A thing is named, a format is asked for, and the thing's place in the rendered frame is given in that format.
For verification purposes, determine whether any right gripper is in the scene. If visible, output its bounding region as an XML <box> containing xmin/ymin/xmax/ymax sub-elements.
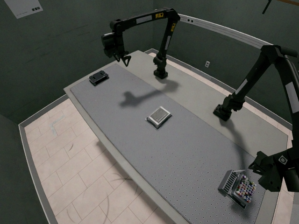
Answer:
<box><xmin>113</xmin><ymin>43</ymin><xmax>131</xmax><ymax>67</ymax></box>

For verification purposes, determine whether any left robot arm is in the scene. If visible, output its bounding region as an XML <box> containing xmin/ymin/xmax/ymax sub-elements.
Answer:
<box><xmin>215</xmin><ymin>45</ymin><xmax>299</xmax><ymax>192</ymax></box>

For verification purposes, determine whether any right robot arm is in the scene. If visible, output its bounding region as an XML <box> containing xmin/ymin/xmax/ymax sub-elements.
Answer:
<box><xmin>101</xmin><ymin>7</ymin><xmax>180</xmax><ymax>77</ymax></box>

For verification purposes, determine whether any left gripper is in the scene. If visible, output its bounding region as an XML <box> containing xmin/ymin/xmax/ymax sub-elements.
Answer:
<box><xmin>248</xmin><ymin>151</ymin><xmax>284</xmax><ymax>175</ymax></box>

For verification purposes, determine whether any white grid rack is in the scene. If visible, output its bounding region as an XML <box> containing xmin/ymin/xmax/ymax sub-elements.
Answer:
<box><xmin>148</xmin><ymin>107</ymin><xmax>170</xmax><ymax>127</ymax></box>

